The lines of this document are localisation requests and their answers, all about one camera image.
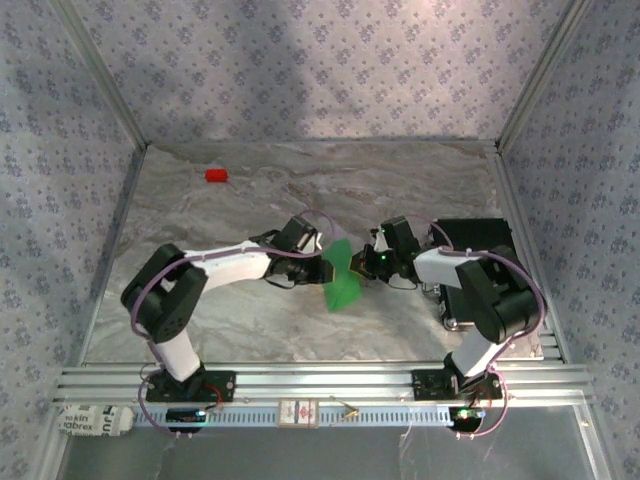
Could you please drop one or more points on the green paper sheet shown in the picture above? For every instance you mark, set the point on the green paper sheet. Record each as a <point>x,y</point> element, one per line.
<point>342,295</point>

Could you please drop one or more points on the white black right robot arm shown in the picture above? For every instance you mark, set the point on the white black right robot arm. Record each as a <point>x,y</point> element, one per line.
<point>435,267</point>

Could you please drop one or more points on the black case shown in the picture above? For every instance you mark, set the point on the black case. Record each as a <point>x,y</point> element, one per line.
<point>470,230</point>

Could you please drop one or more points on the red block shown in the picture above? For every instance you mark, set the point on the red block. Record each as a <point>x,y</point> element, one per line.
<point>216,175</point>

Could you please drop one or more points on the small white label card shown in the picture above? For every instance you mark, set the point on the small white label card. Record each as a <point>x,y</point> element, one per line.
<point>298,413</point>

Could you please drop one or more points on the small brass hook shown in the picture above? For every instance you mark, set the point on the small brass hook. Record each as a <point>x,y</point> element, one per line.
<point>351,413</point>

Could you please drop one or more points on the white printed paper roll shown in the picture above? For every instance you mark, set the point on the white printed paper roll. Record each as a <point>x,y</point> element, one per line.
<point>90,421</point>

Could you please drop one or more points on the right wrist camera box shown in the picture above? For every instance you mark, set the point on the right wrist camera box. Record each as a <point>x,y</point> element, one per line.
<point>400,232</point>

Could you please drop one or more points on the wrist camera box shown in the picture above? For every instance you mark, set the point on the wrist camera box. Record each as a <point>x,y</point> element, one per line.
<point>295,232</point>
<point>400,232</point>

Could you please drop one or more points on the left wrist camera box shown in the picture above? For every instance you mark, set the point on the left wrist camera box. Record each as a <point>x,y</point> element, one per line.
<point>295,232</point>

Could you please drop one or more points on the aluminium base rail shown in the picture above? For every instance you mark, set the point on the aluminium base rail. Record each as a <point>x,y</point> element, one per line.
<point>325,382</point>

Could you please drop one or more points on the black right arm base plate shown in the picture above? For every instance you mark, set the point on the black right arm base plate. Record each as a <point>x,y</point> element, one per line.
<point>425,385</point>

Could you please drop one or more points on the aluminium side rail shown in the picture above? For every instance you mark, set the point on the aluminium side rail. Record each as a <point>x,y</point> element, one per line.
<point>114,250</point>
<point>512,200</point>

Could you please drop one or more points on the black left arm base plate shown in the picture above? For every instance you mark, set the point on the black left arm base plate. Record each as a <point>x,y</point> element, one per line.
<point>225,386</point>

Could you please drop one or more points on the aluminium frame post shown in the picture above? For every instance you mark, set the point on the aluminium frame post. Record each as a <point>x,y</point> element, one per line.
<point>105,75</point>
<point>539,75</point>

